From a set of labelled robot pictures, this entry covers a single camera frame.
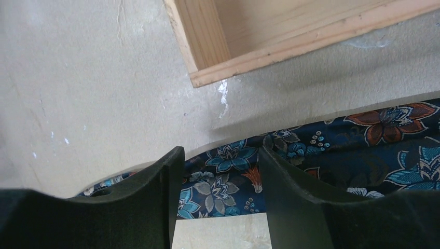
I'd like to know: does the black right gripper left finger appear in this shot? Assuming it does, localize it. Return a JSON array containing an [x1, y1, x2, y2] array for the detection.
[[1, 146, 185, 248]]

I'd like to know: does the wooden compartment tray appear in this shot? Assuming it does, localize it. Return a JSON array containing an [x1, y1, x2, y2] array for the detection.
[[164, 0, 439, 88]]

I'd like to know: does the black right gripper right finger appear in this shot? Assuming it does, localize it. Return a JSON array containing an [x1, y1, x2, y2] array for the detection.
[[258, 147, 439, 248]]

